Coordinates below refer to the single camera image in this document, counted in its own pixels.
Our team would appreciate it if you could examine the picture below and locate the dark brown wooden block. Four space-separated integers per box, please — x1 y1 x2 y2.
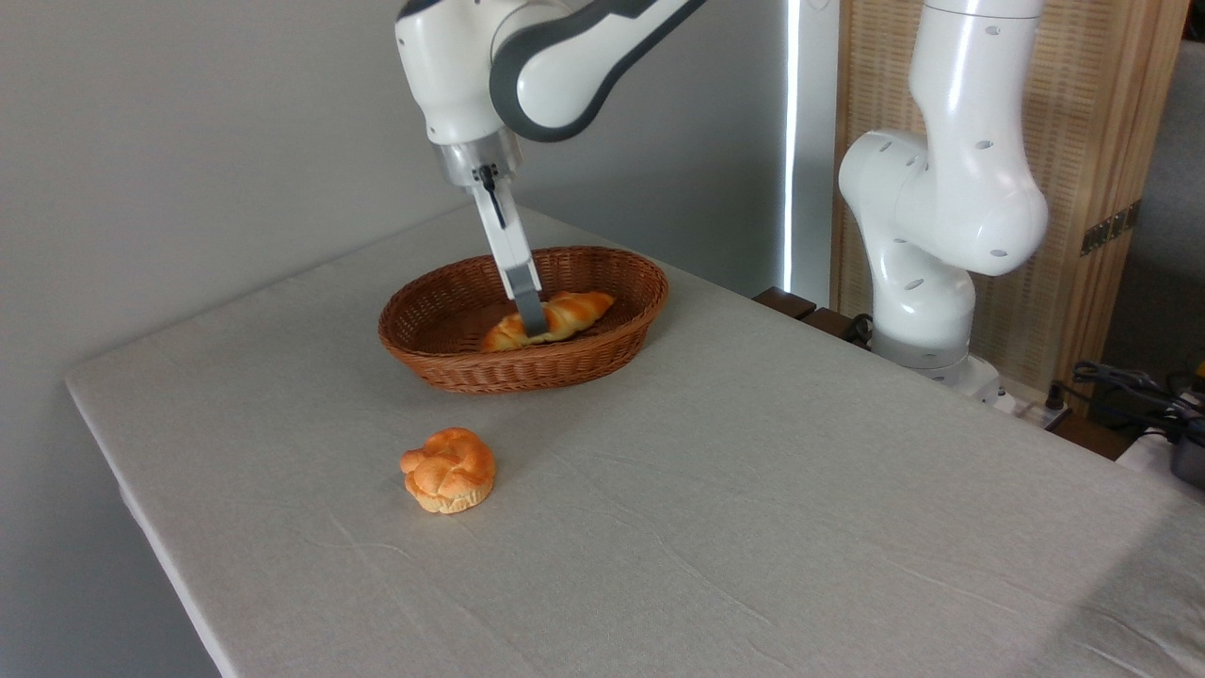
753 286 818 321

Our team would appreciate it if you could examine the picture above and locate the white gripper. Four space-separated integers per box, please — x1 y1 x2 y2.
468 176 551 338

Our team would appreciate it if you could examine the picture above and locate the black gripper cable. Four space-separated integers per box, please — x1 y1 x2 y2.
474 164 508 231

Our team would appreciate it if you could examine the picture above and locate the round knotted bread roll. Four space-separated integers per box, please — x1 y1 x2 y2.
399 428 497 515

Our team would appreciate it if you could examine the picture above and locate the silver wrist flange cylinder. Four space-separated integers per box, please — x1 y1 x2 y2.
435 130 522 191

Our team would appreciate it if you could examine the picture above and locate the wooden bamboo screen panel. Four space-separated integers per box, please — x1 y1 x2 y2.
832 0 1192 415

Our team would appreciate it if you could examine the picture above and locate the beige tablecloth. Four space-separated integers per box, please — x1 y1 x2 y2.
64 205 1205 678

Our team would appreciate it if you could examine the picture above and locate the brown wicker basket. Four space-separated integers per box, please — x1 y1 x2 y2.
378 246 669 395

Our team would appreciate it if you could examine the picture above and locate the long braided bread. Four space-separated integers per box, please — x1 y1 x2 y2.
481 290 617 354

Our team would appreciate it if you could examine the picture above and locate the black cable bundle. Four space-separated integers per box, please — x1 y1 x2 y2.
1045 361 1205 445

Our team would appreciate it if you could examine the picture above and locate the black screen hinge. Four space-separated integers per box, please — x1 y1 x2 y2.
1081 200 1143 257

